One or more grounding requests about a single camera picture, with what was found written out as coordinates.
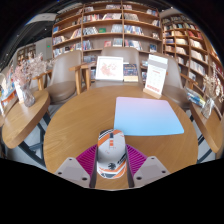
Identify wide wooden bookshelf with books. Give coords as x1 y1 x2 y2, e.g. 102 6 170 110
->
51 0 163 64

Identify brown padded wooden armchair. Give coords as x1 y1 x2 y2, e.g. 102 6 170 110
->
69 46 145 91
33 49 84 105
159 54 195 109

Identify angled wooden bookshelf with books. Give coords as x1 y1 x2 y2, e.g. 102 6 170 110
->
160 13 224 101

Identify dark cover book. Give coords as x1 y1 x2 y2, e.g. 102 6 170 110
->
122 63 139 83

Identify glass vase with dried flowers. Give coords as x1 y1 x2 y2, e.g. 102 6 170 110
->
11 53 54 108
200 63 224 120

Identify white framed floral picture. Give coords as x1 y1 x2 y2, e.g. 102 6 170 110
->
94 55 125 82

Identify small white table card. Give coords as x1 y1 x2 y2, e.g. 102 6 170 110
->
13 80 26 104

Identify stack of colourful magazines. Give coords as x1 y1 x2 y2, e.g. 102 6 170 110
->
184 86 207 108

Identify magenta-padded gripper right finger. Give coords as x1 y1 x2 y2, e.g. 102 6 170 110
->
125 143 172 189

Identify distant wooden bookshelf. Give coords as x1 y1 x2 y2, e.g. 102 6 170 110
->
16 43 37 66

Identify round wooden side table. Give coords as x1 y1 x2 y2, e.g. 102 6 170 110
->
1 89 52 164
189 101 224 161

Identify colourful display books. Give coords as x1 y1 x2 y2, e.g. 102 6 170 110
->
0 73 18 114

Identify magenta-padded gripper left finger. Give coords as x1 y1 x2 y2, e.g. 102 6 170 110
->
54 143 98 189

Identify pink-blue gradient mouse pad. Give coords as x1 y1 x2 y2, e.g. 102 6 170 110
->
113 96 185 137

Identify white sign on wooden base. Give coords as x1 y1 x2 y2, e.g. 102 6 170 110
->
142 54 169 100

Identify white and orange computer mouse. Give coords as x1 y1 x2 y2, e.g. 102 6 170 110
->
96 128 128 180

